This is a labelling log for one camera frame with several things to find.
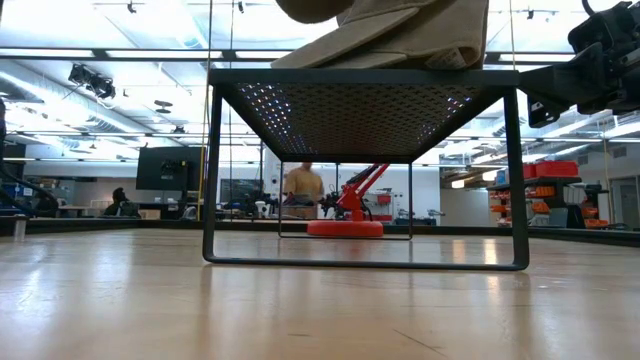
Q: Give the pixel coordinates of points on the red desk lamp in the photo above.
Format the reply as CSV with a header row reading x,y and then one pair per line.
x,y
345,229

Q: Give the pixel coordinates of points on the black storage rack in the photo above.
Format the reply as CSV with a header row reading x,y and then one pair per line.
x,y
555,181

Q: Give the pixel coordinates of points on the black aluminium table frame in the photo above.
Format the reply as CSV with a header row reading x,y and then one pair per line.
x,y
430,229

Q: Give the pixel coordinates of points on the red storage bin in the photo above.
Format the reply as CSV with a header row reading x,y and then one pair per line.
x,y
557,169
529,171

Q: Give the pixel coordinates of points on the small silver post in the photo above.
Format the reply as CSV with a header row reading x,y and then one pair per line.
x,y
20,229

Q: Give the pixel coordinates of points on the black ceiling-mounted device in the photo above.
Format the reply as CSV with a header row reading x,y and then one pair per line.
x,y
95,82

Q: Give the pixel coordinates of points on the person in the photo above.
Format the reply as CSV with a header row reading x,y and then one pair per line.
x,y
302,185
120,205

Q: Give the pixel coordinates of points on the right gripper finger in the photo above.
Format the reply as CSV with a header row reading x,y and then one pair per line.
x,y
544,112
575,80

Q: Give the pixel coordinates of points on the black monitor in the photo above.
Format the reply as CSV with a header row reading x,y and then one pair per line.
x,y
155,170

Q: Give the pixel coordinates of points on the black perforated metal stand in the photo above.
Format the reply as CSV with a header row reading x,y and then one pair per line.
x,y
350,76

